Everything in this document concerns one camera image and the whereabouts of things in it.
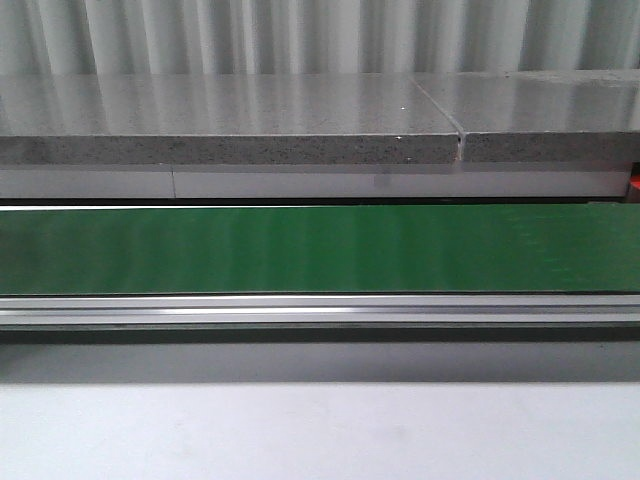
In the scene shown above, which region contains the white panel under slabs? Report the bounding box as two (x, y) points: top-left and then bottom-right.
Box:
(1, 162), (632, 200)

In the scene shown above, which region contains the grey stone slab left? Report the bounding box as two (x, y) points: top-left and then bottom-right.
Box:
(1, 74), (458, 165)

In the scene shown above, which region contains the grey stone slab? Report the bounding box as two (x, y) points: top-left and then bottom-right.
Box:
(1, 74), (458, 165)
(414, 70), (639, 165)

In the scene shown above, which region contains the green conveyor belt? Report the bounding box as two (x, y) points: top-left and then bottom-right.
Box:
(1, 203), (639, 296)

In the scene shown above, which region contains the grey stone slab right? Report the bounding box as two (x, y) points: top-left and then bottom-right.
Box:
(414, 70), (639, 165)

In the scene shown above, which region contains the red object behind conveyor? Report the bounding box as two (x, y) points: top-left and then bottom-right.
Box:
(625, 162), (640, 203)

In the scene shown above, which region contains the white curtain backdrop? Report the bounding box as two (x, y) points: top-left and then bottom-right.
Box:
(1, 1), (639, 75)

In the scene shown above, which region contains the aluminium conveyor side rail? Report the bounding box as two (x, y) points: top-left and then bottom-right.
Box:
(1, 293), (639, 330)

